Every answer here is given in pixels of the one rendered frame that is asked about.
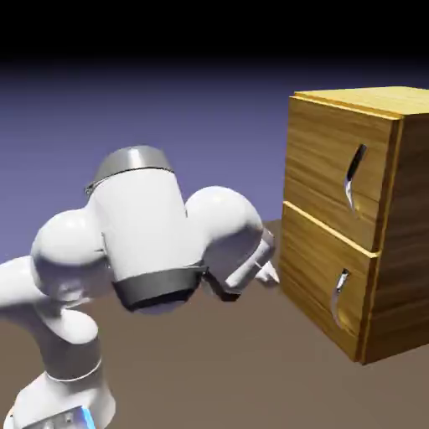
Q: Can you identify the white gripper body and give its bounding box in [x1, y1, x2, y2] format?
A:
[256, 261, 281, 287]

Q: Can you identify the long curved metal handle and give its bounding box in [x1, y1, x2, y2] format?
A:
[344, 143, 368, 215]

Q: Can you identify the small wood cabinet door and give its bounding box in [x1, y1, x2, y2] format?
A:
[278, 201, 381, 363]

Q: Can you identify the light wood cabinet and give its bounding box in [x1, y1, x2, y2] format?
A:
[278, 85, 429, 365]

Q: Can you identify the large wood cabinet door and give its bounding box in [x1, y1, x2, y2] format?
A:
[282, 96, 403, 253]

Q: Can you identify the short curved metal handle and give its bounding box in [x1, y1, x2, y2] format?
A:
[331, 268, 350, 330]

